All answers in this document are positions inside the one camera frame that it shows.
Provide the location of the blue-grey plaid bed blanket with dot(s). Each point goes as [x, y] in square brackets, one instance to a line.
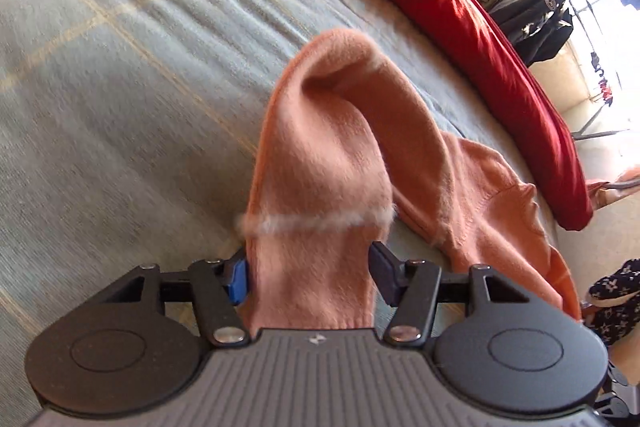
[125, 82]

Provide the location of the red hanging gloves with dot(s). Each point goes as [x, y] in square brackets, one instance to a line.
[606, 93]

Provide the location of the dark star-print garment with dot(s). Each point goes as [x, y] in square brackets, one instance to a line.
[617, 302]

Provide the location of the pink knitted sweater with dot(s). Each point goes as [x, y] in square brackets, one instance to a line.
[320, 157]

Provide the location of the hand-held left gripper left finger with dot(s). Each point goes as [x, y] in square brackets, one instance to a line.
[238, 279]

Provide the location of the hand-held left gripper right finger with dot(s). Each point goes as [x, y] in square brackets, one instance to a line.
[382, 272]

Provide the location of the metal clothes drying rack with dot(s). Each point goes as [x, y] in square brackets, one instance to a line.
[595, 127]

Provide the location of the black hanging jacket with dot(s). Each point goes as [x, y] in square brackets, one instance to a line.
[537, 17]

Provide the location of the red duvet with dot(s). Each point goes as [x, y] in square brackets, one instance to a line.
[450, 17]

